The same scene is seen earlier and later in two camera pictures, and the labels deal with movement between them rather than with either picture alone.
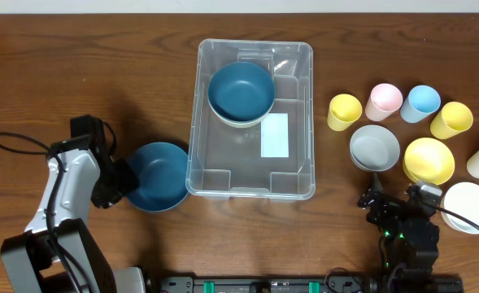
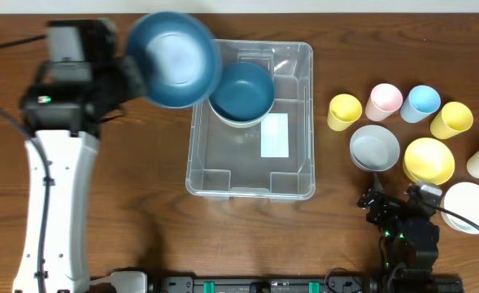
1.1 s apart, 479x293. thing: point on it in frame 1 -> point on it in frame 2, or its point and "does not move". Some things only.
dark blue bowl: x=241 y=92 does not move
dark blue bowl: x=162 y=170 -> x=178 y=55
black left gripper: x=117 y=179 -> x=129 y=76
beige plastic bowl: x=238 y=124 does not move
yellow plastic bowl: x=428 y=159 does not move
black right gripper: x=380 y=202 does not move
